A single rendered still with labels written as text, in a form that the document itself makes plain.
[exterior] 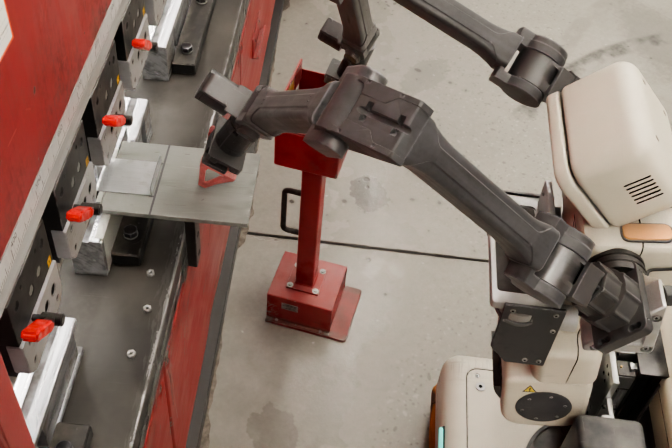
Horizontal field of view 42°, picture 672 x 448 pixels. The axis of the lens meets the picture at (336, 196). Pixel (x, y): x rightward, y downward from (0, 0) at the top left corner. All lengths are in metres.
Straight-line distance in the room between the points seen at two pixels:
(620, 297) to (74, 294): 0.93
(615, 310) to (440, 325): 1.47
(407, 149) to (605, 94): 0.44
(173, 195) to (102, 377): 0.34
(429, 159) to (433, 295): 1.77
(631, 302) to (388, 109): 0.48
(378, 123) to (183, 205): 0.67
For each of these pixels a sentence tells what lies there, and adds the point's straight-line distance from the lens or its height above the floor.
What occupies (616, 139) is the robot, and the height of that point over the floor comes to 1.37.
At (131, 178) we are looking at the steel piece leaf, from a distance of 1.65.
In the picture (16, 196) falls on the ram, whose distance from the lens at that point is 1.14.
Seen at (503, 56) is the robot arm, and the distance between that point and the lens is 1.53.
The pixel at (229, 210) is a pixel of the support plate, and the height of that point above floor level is 1.00.
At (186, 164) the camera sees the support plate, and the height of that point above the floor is 1.00.
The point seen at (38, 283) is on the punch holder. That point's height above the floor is 1.20.
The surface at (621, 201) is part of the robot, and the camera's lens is 1.32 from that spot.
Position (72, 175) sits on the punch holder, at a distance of 1.35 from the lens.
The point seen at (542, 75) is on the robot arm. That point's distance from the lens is 1.54.
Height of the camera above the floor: 2.17
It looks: 46 degrees down
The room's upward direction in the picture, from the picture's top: 6 degrees clockwise
